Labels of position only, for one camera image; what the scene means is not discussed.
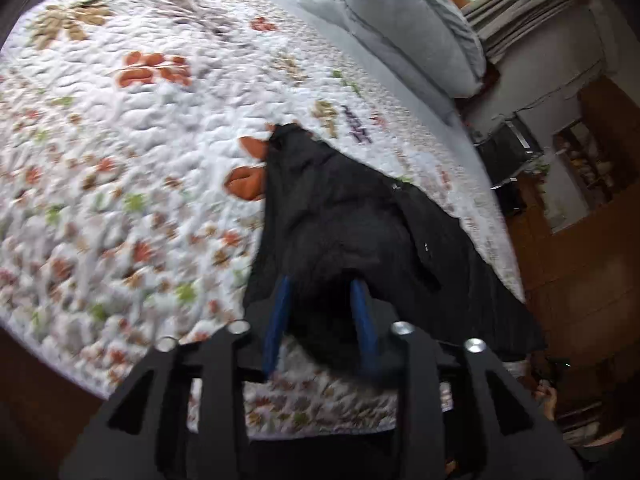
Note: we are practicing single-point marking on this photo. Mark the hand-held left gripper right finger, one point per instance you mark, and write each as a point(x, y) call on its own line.
point(363, 320)

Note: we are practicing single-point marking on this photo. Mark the person's right hand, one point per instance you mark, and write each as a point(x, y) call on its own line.
point(546, 400)

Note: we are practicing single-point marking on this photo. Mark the flat light grey pillow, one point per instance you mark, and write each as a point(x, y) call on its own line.
point(450, 5)

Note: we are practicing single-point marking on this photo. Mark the black office chair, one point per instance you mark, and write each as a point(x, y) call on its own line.
point(510, 147)

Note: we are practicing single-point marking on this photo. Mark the plump light grey pillow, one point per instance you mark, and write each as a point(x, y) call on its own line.
point(405, 35)

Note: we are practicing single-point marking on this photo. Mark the beige striped curtain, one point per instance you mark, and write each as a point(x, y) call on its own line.
point(525, 10)

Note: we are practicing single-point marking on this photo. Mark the black pants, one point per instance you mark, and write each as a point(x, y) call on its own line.
point(340, 220)

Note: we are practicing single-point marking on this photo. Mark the grey-blue bed sheet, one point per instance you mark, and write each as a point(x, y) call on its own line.
point(320, 20)

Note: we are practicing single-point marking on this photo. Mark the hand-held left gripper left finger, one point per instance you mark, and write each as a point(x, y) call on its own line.
point(278, 310)

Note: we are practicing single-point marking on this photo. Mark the wooden desk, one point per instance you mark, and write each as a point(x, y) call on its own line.
point(575, 260)

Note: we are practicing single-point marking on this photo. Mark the floral quilted bedspread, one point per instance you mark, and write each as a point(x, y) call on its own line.
point(150, 160)

